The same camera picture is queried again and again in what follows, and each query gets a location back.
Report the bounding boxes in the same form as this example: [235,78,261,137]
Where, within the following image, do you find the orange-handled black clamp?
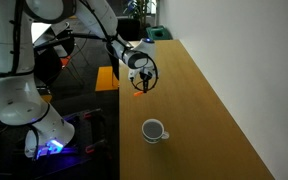
[83,139,109,155]
[82,109,105,122]

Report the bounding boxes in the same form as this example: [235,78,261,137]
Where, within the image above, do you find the white office table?
[30,21,56,45]

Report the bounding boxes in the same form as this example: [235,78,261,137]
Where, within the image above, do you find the green plastic bin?
[145,25,173,41]

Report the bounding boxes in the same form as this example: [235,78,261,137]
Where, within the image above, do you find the green potted plant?
[123,0,159,28]

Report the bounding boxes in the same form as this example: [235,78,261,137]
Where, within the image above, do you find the black office chair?
[33,28,86,88]
[116,17,142,43]

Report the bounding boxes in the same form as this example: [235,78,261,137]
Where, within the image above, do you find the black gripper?
[139,67,152,94]

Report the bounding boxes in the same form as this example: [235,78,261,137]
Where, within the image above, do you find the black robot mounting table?
[0,107,113,180]

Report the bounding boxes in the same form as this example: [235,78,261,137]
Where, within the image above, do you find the white cup with green band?
[141,118,171,145]

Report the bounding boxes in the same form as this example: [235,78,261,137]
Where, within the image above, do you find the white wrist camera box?
[127,67,142,83]

